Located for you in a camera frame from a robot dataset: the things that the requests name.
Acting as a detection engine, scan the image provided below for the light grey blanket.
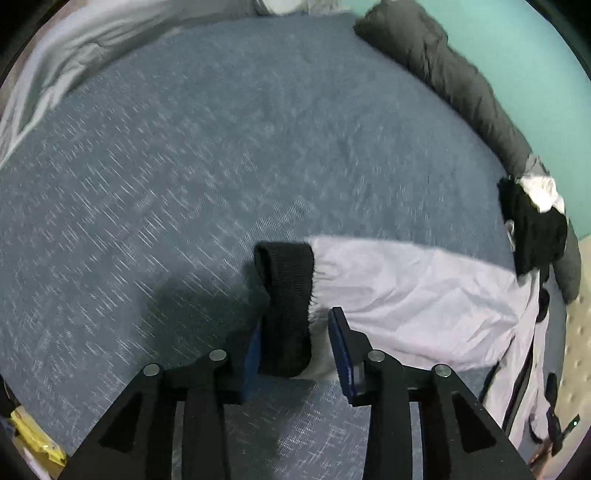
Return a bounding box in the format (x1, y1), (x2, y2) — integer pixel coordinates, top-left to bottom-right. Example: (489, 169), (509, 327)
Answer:
(0, 0), (259, 162)

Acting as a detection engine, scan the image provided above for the yellow packet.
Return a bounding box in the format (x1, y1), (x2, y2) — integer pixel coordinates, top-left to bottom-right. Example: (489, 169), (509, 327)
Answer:
(10, 406), (68, 467)

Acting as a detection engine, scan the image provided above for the cream tufted headboard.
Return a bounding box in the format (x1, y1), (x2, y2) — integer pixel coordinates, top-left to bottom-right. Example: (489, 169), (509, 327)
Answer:
(554, 240), (591, 462)

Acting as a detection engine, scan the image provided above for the white garment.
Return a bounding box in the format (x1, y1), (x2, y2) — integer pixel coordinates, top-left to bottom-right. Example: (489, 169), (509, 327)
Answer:
(522, 174), (566, 213)

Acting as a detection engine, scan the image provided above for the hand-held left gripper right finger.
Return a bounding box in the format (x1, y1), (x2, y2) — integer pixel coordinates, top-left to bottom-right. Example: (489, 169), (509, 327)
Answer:
(329, 307), (527, 480)

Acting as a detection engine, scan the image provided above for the light grey jacket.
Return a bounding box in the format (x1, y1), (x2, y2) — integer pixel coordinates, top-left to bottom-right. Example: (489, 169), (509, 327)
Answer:
(254, 236), (566, 462)

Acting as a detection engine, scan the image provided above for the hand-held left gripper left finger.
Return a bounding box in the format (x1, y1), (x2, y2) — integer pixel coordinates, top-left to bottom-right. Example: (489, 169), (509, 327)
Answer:
(58, 318), (264, 480)

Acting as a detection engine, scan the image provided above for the dark grey duvet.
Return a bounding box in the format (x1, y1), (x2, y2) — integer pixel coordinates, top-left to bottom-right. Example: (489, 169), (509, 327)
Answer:
(353, 0), (583, 303)

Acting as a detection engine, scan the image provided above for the black garment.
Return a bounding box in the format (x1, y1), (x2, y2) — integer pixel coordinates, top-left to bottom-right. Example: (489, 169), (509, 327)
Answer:
(498, 178), (568, 278)

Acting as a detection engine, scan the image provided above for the grey garment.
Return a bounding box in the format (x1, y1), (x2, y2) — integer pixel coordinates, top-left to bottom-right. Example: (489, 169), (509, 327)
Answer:
(524, 154), (555, 178)

